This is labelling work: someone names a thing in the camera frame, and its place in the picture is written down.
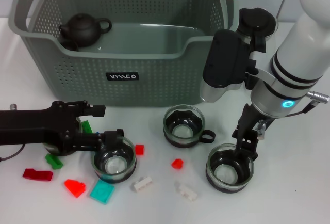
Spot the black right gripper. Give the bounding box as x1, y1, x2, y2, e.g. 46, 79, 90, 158
231, 103, 272, 161

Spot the dark red building block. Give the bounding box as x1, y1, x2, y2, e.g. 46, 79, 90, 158
22, 168, 54, 182

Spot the black clay teapot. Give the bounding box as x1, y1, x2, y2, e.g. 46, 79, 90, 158
58, 13, 113, 48

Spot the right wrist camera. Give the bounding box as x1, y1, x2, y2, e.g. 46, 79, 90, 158
202, 29, 258, 103

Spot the grey perforated storage bin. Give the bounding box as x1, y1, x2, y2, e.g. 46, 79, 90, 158
7, 0, 239, 106

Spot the glass teacup with black sleeve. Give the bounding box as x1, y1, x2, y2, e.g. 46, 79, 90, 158
163, 104, 216, 149
205, 143, 255, 193
41, 115, 86, 157
91, 136, 137, 184

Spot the glass carafe with black lid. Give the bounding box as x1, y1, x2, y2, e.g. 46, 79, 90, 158
236, 6, 279, 90

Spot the right gripper cable with plug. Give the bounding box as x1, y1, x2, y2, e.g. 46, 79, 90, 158
285, 91, 330, 118

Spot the large orange-red sloped block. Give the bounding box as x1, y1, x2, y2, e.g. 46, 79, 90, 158
63, 179, 87, 198

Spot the left gripper cable with plug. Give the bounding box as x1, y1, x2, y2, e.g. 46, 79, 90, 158
0, 104, 24, 162

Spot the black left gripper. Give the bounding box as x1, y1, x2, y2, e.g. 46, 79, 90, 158
0, 100, 125, 156

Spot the teal square building block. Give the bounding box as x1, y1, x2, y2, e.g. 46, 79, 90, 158
89, 179, 116, 205

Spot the gripper cable with plug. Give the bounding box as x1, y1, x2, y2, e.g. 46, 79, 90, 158
285, 91, 330, 118
0, 104, 24, 162

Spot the white building block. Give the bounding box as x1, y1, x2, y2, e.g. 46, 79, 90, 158
174, 181, 199, 202
133, 176, 153, 191

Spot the green building block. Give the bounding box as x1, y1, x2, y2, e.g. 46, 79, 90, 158
81, 120, 93, 134
45, 153, 64, 170

